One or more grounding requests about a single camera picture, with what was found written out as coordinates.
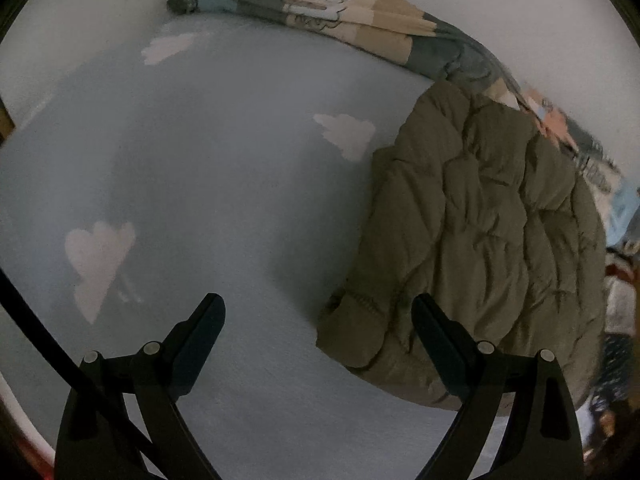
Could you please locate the olive green puffer jacket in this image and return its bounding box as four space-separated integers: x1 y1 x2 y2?
317 81 605 411

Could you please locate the navy starred patchwork pillow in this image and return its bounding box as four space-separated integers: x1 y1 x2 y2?
584 249 639 460

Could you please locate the light blue cloud bedsheet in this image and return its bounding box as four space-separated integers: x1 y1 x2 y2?
1 14 454 479

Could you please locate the patchwork cartoon rolled quilt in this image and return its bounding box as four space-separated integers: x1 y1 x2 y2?
167 0 639 255

